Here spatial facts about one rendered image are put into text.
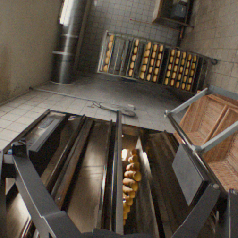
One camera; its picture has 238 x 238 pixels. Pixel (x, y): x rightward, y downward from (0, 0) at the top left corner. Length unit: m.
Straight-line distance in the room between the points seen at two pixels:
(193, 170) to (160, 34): 5.23
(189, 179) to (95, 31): 5.19
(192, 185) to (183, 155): 0.04
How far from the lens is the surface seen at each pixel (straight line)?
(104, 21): 5.32
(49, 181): 0.93
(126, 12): 5.36
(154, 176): 1.21
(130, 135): 1.89
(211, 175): 0.62
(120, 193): 0.78
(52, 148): 0.19
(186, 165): 0.19
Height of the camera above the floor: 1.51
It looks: 4 degrees down
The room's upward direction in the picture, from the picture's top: 79 degrees counter-clockwise
